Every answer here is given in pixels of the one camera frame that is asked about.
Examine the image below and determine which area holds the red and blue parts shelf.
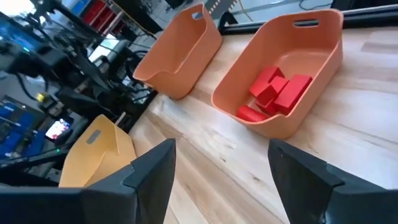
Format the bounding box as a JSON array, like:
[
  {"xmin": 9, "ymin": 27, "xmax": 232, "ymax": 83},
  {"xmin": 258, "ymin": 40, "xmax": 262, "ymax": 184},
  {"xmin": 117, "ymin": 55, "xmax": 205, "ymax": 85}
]
[{"xmin": 70, "ymin": 0, "xmax": 127, "ymax": 37}]

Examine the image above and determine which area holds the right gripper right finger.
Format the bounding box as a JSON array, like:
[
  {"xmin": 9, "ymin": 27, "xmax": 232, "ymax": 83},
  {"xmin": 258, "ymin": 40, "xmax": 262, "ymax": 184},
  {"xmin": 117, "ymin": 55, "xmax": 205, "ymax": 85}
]
[{"xmin": 267, "ymin": 138, "xmax": 398, "ymax": 224}]

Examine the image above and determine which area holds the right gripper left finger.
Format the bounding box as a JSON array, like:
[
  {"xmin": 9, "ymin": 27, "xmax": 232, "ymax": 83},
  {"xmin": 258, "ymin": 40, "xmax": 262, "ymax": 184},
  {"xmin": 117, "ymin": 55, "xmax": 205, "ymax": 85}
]
[{"xmin": 0, "ymin": 138, "xmax": 177, "ymax": 224}]

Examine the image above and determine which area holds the computer monitor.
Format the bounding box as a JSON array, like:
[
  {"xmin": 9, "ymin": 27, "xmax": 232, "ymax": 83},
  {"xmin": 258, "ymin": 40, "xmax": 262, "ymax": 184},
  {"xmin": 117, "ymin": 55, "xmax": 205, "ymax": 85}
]
[{"xmin": 0, "ymin": 12, "xmax": 47, "ymax": 55}]

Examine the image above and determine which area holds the large red rectangular block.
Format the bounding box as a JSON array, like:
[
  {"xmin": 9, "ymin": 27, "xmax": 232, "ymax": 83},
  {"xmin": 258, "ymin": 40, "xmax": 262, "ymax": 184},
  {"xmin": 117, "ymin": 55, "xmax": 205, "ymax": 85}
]
[{"xmin": 273, "ymin": 73, "xmax": 313, "ymax": 115}]

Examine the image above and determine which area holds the black table edge rail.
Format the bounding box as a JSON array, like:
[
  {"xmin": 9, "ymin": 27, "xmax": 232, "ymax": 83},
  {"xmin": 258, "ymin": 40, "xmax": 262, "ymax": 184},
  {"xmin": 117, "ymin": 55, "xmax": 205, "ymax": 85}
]
[{"xmin": 217, "ymin": 3, "xmax": 398, "ymax": 35}]

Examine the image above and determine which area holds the long red block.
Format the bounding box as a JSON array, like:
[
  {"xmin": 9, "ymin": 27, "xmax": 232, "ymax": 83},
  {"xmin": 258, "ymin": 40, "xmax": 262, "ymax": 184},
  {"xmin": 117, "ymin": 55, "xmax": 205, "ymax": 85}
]
[{"xmin": 249, "ymin": 66, "xmax": 285, "ymax": 98}]

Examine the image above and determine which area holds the orange plastic bin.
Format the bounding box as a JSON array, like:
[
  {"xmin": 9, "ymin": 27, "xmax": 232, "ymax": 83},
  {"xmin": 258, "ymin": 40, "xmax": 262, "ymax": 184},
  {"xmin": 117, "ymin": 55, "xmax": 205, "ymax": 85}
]
[
  {"xmin": 210, "ymin": 8, "xmax": 345, "ymax": 140},
  {"xmin": 132, "ymin": 2, "xmax": 223, "ymax": 101}
]

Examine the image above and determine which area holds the small lit screen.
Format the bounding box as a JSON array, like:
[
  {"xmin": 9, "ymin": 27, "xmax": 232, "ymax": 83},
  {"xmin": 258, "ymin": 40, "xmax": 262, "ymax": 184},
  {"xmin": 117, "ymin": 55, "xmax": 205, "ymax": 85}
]
[{"xmin": 45, "ymin": 117, "xmax": 72, "ymax": 141}]

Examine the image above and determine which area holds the small red block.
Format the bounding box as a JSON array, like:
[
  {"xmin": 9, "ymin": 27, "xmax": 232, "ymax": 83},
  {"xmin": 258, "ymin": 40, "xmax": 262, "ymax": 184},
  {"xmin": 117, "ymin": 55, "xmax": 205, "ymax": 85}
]
[{"xmin": 255, "ymin": 75, "xmax": 290, "ymax": 107}]

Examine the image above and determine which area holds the yellow plastic bin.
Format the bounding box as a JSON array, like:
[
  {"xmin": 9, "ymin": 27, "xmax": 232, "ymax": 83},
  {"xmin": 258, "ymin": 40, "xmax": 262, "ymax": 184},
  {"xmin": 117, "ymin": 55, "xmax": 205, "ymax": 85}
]
[{"xmin": 58, "ymin": 114, "xmax": 138, "ymax": 189}]

